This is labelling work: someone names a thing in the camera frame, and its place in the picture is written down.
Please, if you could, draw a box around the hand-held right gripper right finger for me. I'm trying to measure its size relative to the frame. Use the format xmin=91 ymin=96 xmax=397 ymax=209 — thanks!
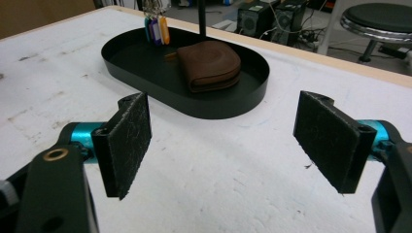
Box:
xmin=292 ymin=90 xmax=378 ymax=194

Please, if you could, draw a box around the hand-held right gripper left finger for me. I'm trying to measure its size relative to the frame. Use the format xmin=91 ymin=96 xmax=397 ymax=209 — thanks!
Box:
xmin=91 ymin=91 xmax=153 ymax=201

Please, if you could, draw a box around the black oval tray with pole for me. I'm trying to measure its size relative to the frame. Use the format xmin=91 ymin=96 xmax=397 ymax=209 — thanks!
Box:
xmin=100 ymin=0 xmax=271 ymax=120

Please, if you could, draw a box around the brown leather zip wallet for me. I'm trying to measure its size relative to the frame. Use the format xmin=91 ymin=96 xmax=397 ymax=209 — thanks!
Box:
xmin=164 ymin=40 xmax=242 ymax=94

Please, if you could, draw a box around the key ring with coloured tags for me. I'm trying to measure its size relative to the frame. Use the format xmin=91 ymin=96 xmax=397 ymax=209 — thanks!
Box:
xmin=142 ymin=0 xmax=172 ymax=47

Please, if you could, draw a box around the small black floor box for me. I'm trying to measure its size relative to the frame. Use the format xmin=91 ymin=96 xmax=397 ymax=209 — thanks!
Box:
xmin=378 ymin=45 xmax=407 ymax=60

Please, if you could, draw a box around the white table leg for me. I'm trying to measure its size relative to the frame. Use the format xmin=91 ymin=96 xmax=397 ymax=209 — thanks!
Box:
xmin=317 ymin=0 xmax=345 ymax=56

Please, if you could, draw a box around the black computer tower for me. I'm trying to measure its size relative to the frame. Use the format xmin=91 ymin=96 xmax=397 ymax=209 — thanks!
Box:
xmin=237 ymin=4 xmax=277 ymax=39
xmin=274 ymin=1 xmax=308 ymax=46

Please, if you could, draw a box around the round black chrome-rimmed stool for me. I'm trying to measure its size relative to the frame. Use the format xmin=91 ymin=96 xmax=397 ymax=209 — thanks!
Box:
xmin=339 ymin=3 xmax=412 ymax=64

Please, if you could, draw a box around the tangle of floor cables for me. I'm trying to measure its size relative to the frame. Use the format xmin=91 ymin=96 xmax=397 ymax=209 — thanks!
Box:
xmin=299 ymin=27 xmax=328 ymax=50

